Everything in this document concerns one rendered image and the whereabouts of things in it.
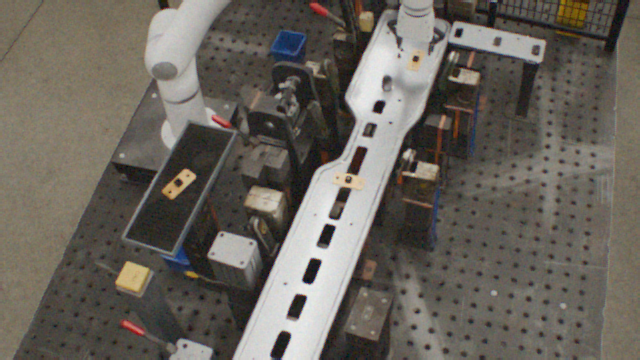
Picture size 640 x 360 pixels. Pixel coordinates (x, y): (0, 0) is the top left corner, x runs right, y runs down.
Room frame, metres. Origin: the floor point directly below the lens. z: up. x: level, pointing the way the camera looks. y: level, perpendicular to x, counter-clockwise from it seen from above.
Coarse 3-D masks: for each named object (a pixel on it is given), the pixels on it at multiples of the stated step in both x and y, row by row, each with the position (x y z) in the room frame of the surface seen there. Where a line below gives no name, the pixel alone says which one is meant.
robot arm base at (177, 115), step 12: (168, 108) 1.49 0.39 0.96; (180, 108) 1.47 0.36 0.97; (192, 108) 1.48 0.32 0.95; (204, 108) 1.52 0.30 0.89; (168, 120) 1.55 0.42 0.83; (180, 120) 1.47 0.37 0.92; (204, 120) 1.50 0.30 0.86; (168, 132) 1.52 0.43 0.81; (180, 132) 1.47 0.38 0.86; (168, 144) 1.47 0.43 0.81
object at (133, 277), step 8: (128, 264) 0.85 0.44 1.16; (128, 272) 0.83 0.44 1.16; (136, 272) 0.83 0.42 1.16; (144, 272) 0.83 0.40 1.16; (120, 280) 0.81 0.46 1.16; (128, 280) 0.81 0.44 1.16; (136, 280) 0.81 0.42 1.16; (144, 280) 0.81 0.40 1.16; (128, 288) 0.79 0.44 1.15; (136, 288) 0.79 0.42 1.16
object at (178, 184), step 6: (180, 174) 1.08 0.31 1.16; (186, 174) 1.08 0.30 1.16; (192, 174) 1.08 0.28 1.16; (174, 180) 1.06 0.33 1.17; (180, 180) 1.06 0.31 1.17; (186, 180) 1.06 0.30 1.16; (168, 186) 1.05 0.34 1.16; (174, 186) 1.05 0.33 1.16; (180, 186) 1.05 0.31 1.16; (186, 186) 1.05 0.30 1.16; (174, 192) 1.03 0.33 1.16
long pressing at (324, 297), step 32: (384, 32) 1.64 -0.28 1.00; (448, 32) 1.61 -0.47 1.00; (384, 64) 1.50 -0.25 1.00; (352, 96) 1.39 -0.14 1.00; (384, 96) 1.38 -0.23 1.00; (416, 96) 1.36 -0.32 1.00; (384, 128) 1.26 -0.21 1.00; (384, 160) 1.16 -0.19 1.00; (320, 192) 1.09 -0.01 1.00; (352, 192) 1.07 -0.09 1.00; (320, 224) 0.99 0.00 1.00; (352, 224) 0.98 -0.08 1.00; (288, 256) 0.91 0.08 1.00; (320, 256) 0.90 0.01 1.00; (352, 256) 0.89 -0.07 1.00; (288, 288) 0.83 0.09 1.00; (320, 288) 0.81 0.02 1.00; (256, 320) 0.75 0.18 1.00; (288, 320) 0.74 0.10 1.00; (320, 320) 0.73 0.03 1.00; (256, 352) 0.67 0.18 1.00; (288, 352) 0.66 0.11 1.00; (320, 352) 0.65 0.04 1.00
